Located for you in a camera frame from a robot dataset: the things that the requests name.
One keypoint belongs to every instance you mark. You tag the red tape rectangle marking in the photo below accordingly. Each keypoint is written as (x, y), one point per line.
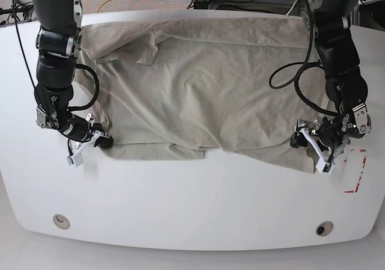
(352, 171)

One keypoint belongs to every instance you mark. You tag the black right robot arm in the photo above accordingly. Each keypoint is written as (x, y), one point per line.
(59, 44)

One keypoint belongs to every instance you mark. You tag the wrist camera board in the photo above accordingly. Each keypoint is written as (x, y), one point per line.
(70, 160)
(328, 168)

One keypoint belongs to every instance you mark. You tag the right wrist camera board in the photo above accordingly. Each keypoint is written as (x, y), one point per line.
(70, 160)

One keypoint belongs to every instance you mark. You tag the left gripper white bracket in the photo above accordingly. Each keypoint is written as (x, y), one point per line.
(327, 148)

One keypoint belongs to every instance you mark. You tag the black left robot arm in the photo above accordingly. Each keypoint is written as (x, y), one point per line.
(330, 35)

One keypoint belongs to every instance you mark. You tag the table grommet hole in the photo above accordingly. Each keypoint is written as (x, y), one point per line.
(61, 222)
(324, 229)

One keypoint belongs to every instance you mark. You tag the left table grommet hole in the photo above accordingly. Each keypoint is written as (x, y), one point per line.
(61, 222)

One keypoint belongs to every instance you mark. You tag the beige T-shirt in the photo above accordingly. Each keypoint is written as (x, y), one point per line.
(175, 89)

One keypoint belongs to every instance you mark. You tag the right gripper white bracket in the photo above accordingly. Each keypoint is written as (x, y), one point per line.
(93, 136)

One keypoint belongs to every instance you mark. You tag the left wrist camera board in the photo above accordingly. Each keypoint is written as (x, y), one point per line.
(328, 168)

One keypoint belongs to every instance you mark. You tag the right table grommet hole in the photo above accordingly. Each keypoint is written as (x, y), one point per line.
(324, 229)

